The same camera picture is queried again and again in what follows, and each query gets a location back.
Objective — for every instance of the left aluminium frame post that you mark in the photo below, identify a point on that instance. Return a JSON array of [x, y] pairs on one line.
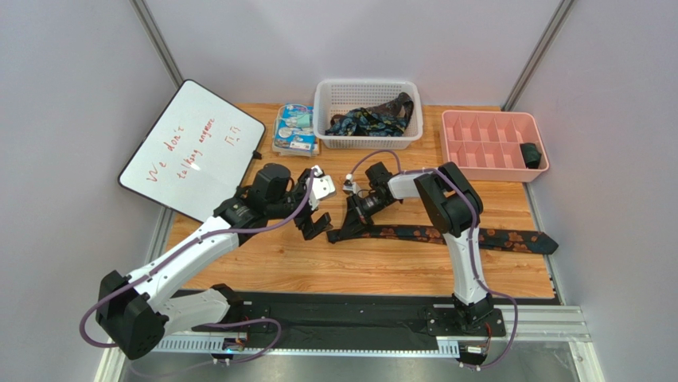
[[154, 33]]

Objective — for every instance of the dark floral ties pile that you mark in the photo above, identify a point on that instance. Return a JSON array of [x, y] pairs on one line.
[[390, 119]]

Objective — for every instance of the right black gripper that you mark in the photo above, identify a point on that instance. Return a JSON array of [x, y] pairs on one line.
[[358, 209]]

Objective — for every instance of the aluminium frame post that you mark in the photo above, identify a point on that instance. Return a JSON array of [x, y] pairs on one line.
[[550, 33], [154, 33]]

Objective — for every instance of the rolled black tie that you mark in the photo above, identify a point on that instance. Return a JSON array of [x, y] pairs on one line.
[[531, 155]]

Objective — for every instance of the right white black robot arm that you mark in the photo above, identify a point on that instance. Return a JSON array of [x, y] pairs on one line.
[[453, 207]]

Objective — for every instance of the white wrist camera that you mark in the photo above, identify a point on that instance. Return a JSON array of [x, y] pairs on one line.
[[321, 187], [350, 186]]

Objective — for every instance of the black orange floral tie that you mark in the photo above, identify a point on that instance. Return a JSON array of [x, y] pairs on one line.
[[495, 239]]

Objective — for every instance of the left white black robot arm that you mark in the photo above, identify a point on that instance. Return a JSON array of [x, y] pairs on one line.
[[139, 309]]

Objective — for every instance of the right aluminium frame post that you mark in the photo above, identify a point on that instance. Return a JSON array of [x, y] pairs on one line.
[[550, 33]]

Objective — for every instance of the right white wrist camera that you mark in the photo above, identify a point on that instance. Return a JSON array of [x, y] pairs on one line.
[[350, 186]]

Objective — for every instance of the white whiteboard black frame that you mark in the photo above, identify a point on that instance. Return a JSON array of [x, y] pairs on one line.
[[196, 154]]

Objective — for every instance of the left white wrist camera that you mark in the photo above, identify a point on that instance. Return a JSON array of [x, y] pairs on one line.
[[321, 187]]

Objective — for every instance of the blue white packet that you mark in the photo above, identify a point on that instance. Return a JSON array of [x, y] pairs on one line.
[[294, 131]]

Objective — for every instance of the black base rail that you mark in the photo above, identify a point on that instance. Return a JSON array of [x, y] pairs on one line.
[[360, 322]]

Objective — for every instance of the pink divided organizer tray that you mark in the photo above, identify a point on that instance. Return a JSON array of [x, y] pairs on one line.
[[486, 144]]

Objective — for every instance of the white plastic basket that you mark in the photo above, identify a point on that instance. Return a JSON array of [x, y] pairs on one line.
[[337, 97]]

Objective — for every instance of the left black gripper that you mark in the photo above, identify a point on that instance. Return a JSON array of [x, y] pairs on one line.
[[306, 212]]

